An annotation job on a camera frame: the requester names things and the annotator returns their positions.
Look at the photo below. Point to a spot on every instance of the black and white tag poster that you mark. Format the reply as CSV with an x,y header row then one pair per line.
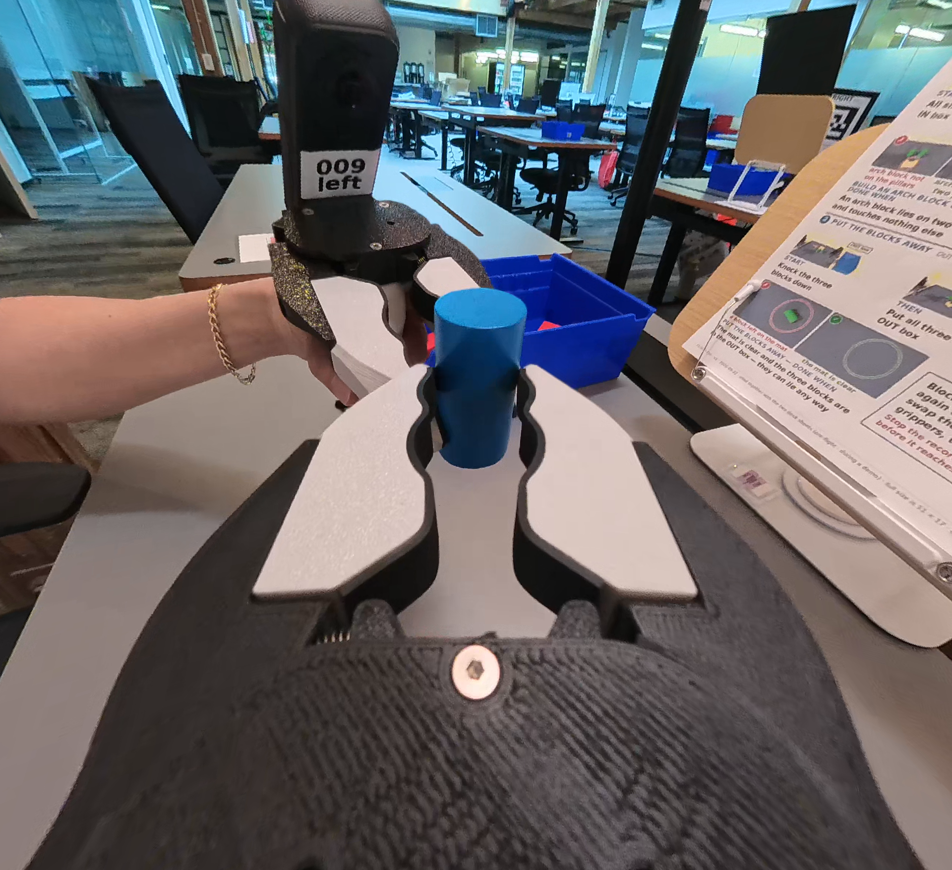
x,y
855,115

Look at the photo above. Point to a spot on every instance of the red bag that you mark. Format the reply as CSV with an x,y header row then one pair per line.
x,y
608,169

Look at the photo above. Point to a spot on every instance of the white stand base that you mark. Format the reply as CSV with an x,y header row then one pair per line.
x,y
744,461

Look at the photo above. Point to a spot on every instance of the white long desk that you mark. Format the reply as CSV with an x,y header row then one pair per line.
x,y
506,230

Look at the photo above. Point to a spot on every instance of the small clear plastic tag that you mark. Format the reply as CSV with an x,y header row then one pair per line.
x,y
751,477

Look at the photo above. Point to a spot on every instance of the small blue bin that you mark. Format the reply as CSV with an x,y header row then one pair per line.
x,y
561,132
725,179

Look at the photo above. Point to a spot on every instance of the pale wooden panel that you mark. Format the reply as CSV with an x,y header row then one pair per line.
x,y
788,126

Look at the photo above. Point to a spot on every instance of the blue wooden cylinder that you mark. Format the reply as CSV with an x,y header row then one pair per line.
x,y
476,394

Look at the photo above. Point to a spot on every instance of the blue divided plastic bin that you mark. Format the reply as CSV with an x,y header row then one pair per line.
x,y
580,349

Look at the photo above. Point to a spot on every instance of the black office chair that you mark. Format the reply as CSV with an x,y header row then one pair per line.
x,y
550,185
686,141

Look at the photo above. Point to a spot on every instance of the black partition panel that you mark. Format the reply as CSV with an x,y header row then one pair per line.
x,y
807,51

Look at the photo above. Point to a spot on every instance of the wooden display board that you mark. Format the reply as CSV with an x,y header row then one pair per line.
x,y
751,275

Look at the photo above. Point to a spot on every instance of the black pole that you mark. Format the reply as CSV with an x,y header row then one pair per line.
x,y
669,104

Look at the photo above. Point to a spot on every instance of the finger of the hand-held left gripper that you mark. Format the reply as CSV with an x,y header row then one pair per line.
x,y
442,273
357,319

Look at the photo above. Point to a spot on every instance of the printed instruction sheet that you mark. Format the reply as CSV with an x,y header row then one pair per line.
x,y
818,334

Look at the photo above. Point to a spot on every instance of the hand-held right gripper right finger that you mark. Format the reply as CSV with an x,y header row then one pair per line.
x,y
602,505

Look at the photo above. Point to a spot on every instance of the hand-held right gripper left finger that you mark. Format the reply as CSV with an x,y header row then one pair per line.
x,y
349,505

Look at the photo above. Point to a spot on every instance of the white paper label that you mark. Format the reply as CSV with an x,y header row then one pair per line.
x,y
255,249

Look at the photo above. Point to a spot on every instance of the wooden edged desk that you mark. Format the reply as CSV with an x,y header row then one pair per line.
x,y
684,191
520,135

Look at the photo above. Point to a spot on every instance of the person's left hand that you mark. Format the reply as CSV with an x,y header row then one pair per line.
x,y
312,360

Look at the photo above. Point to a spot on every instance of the person's left forearm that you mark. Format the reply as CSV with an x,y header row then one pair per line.
x,y
111,356

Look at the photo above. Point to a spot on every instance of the red block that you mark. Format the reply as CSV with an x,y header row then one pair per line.
x,y
547,325

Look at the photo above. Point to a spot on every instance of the black chair armrest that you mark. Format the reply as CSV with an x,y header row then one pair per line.
x,y
37,498

